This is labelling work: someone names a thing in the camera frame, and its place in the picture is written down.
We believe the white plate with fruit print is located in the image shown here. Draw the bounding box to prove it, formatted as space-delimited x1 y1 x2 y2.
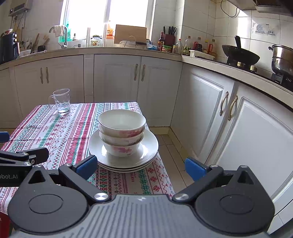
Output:
88 129 158 170

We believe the cardboard box on counter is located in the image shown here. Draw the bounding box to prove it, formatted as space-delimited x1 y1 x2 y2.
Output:
114 24 147 44

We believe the white floral bowl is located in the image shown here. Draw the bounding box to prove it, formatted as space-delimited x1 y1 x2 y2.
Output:
99 131 144 146
102 140 142 157
98 109 146 138

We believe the steel pot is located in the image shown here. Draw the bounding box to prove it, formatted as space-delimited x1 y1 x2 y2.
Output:
268 45 293 76

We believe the clear glass mug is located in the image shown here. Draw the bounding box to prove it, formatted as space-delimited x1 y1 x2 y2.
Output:
48 88 70 114

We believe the kitchen faucet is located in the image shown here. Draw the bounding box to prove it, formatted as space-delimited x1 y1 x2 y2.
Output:
49 25 68 49

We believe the black wok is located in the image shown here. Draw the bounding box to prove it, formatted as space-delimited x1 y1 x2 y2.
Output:
222 35 260 65

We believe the knife block with knives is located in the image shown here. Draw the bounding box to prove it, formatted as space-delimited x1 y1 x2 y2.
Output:
163 26 177 47

